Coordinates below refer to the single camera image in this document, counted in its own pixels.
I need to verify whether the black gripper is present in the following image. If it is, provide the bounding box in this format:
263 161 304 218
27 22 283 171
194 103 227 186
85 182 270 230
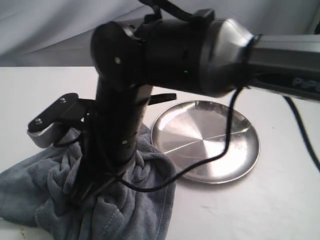
71 94 177 200

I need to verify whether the grey-blue fleece towel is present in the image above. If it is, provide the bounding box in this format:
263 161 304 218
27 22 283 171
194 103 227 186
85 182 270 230
0 124 178 240

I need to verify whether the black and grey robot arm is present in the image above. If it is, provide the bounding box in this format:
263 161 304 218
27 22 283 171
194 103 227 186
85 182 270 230
71 9 320 204

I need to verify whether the round stainless steel plate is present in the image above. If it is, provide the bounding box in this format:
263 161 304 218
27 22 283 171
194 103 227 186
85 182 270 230
151 100 261 184

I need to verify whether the grey backdrop cloth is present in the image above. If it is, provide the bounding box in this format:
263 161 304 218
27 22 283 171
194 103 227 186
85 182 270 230
0 0 320 67

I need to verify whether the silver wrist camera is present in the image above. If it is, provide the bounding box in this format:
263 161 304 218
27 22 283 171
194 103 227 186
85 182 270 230
27 92 95 149

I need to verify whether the thin black camera cable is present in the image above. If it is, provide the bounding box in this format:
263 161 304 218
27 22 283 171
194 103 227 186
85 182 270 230
53 34 262 193

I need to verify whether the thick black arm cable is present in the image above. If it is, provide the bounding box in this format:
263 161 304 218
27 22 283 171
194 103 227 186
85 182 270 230
282 94 320 173

